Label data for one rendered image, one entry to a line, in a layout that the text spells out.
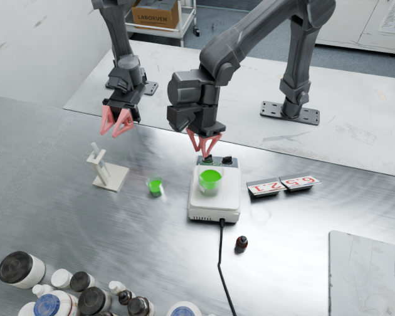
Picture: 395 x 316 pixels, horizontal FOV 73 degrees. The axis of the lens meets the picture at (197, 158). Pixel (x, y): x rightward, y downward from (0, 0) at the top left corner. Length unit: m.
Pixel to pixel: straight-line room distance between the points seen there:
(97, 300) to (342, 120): 0.90
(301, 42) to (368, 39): 2.43
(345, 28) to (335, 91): 1.96
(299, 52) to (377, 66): 2.41
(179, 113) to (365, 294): 0.58
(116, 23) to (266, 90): 0.58
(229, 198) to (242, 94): 0.49
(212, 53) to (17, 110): 0.80
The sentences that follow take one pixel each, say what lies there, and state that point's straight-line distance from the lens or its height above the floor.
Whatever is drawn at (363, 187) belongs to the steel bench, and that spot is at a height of 0.90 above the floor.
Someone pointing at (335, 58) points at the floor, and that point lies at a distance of 3.09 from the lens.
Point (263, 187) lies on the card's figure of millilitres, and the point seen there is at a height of 0.92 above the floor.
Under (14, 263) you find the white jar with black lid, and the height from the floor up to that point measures 0.97.
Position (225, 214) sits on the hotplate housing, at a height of 0.96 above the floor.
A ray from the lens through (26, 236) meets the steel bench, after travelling 0.85.
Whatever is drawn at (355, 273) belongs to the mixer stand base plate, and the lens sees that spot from 0.77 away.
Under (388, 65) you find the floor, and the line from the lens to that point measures 3.23.
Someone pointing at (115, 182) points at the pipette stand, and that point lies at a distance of 0.82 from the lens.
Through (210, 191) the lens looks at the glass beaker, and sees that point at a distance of 0.63.
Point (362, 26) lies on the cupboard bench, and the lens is 3.10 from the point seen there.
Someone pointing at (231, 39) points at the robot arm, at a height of 1.26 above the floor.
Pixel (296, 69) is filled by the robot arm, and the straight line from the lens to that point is 0.82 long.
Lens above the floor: 1.58
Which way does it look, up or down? 54 degrees down
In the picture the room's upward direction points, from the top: 2 degrees counter-clockwise
